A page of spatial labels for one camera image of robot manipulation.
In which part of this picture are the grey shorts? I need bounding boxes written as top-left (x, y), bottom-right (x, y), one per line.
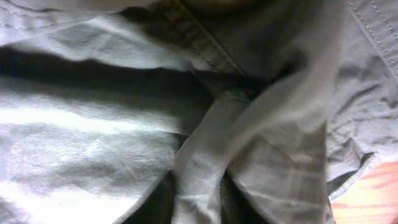
top-left (1, 0), bottom-right (397, 223)

